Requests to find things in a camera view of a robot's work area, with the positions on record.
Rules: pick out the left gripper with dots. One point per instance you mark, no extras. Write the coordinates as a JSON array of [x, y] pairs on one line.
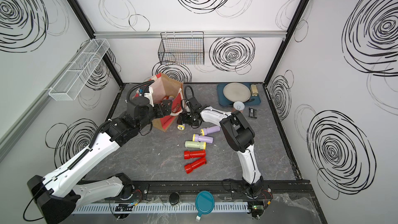
[[167, 109]]

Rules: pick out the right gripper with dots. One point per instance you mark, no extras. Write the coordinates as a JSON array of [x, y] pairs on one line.
[[184, 116]]

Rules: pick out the purple flashlight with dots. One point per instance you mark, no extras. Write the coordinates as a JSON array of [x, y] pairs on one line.
[[210, 130], [181, 127]]

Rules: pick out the purple flashlight horizontal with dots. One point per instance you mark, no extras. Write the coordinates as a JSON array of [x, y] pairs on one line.
[[200, 138]]

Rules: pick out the green flashlight horizontal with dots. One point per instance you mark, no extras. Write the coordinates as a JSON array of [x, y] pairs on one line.
[[196, 145]]

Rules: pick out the red jute tote bag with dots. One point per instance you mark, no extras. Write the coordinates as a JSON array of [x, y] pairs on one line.
[[165, 88]]

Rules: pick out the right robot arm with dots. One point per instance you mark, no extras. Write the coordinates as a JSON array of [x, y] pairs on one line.
[[237, 131]]

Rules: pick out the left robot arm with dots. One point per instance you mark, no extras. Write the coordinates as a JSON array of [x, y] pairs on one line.
[[59, 193]]

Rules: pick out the teal tray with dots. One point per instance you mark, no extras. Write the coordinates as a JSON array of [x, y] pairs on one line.
[[223, 101]]

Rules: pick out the red flashlight lower middle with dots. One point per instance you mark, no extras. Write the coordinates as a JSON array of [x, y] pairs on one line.
[[194, 154]]

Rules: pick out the red flashlight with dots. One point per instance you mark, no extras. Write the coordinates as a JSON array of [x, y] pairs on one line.
[[189, 168], [194, 154]]

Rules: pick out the grey round plate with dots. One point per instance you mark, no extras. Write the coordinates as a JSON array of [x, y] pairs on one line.
[[236, 92]]

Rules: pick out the red flashlight bottom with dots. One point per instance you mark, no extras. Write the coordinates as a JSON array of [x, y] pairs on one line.
[[189, 168]]

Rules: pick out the small black clip box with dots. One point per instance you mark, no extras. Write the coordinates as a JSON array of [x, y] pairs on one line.
[[252, 113]]

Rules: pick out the small yellowish jar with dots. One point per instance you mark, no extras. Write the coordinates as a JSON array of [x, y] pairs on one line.
[[254, 90]]

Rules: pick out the black round knob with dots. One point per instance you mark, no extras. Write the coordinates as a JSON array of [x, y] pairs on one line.
[[174, 199]]

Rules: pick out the teal round lid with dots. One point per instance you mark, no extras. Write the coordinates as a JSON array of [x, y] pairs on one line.
[[204, 204]]

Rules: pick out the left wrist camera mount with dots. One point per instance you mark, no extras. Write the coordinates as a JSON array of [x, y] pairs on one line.
[[148, 93]]

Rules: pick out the black wire basket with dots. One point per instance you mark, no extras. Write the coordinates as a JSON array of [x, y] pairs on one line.
[[185, 48]]

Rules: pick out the white wire shelf basket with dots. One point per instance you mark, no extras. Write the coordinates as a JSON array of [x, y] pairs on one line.
[[72, 81]]

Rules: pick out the white slotted cable duct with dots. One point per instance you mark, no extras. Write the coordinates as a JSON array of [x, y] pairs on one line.
[[153, 208]]

